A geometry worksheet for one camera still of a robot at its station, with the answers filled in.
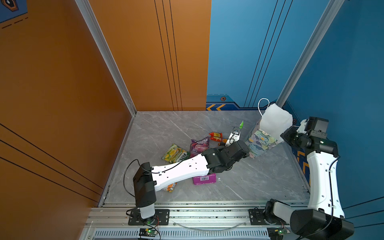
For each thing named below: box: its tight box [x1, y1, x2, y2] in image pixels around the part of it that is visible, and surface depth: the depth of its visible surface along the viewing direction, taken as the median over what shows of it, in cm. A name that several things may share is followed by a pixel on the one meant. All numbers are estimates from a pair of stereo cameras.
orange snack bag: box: [162, 182, 178, 193], surface depth 82 cm
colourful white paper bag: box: [245, 98, 293, 159], surface depth 78 cm
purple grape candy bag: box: [193, 173, 217, 185], surface depth 83 cm
